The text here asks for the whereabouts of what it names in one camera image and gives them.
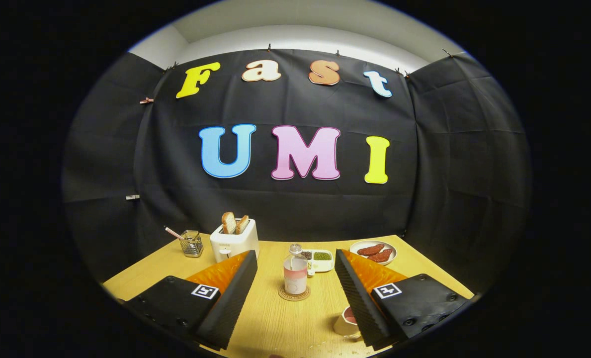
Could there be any wooden table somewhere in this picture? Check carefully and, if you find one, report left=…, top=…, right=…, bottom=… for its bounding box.
left=101, top=235, right=475, bottom=358

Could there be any clear juice bottle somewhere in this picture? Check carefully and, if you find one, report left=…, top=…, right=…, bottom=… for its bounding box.
left=283, top=243, right=309, bottom=296

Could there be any small glass jar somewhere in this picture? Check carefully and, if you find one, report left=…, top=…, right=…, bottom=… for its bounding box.
left=180, top=230, right=204, bottom=258

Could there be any black backdrop cloth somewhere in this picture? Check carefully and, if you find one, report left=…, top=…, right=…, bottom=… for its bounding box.
left=62, top=48, right=532, bottom=299

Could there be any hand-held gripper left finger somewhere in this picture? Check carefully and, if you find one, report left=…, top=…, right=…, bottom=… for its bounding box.
left=124, top=250, right=258, bottom=351

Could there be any white divided seed dish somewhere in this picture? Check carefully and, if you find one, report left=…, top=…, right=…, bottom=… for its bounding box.
left=301, top=249, right=335, bottom=277

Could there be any beige cup with wooden handle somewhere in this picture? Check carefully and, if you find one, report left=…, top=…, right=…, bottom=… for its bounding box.
left=333, top=305, right=363, bottom=340

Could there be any round cork coaster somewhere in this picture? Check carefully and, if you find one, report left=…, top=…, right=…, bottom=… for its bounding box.
left=278, top=284, right=311, bottom=302

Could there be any white round plate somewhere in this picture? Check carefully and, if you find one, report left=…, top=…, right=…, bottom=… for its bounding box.
left=349, top=240, right=397, bottom=266

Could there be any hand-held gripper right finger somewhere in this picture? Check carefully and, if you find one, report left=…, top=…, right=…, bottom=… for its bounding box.
left=335, top=249, right=475, bottom=351

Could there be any white toaster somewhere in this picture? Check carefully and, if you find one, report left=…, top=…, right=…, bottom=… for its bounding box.
left=210, top=219, right=259, bottom=263

